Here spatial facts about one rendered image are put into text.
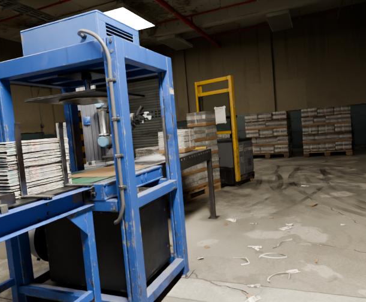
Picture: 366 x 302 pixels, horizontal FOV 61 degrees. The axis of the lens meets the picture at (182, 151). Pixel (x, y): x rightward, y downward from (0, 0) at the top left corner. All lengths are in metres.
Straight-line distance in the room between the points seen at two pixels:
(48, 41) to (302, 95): 9.18
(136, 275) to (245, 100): 9.41
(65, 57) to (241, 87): 9.30
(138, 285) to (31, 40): 1.59
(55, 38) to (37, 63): 0.20
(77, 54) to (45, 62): 0.23
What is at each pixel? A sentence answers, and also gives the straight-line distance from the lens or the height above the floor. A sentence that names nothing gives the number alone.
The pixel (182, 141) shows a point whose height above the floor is 0.92.
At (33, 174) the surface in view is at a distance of 1.65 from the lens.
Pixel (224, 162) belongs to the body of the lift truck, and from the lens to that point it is 5.55.
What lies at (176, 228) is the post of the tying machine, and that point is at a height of 0.35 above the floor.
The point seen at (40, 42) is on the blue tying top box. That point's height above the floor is 1.65.
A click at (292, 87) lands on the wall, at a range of 10.64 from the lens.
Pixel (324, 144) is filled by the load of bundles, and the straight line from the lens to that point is 8.93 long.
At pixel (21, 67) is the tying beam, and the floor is 1.49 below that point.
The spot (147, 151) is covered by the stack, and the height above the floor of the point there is 0.80.
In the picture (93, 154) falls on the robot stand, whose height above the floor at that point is 0.84.
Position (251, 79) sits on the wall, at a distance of 10.82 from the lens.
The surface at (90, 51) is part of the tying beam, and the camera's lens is 1.78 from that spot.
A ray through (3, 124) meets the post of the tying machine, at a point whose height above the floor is 1.17.
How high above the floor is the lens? 1.05
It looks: 4 degrees down
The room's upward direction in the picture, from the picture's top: 5 degrees counter-clockwise
